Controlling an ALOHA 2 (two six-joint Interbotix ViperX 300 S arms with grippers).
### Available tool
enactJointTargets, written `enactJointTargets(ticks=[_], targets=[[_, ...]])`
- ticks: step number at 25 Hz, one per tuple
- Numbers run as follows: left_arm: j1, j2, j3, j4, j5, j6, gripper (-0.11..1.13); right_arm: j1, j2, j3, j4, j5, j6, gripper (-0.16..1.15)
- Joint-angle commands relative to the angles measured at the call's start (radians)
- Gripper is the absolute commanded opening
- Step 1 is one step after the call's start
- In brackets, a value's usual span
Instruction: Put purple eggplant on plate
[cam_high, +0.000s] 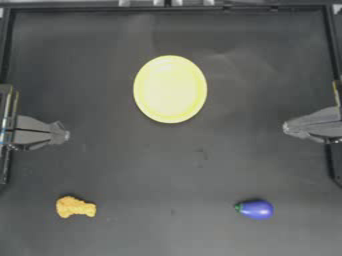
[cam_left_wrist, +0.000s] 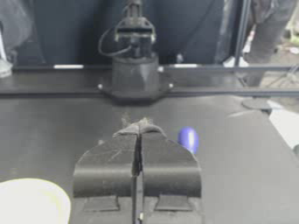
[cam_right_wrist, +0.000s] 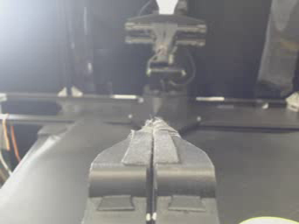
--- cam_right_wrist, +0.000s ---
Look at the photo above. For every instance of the yellow plate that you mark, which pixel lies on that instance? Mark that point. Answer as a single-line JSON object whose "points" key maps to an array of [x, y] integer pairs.
{"points": [[273, 221]]}

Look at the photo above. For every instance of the grey hanging cloth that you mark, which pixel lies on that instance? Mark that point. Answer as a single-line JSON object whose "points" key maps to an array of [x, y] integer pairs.
{"points": [[281, 43]]}

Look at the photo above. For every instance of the gripper white camera mount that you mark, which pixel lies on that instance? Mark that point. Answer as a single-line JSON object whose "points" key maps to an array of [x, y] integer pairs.
{"points": [[167, 6]]}

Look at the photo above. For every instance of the white frame bracket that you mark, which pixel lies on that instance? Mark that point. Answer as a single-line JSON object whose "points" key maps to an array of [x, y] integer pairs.
{"points": [[77, 92], [293, 102], [63, 92]]}

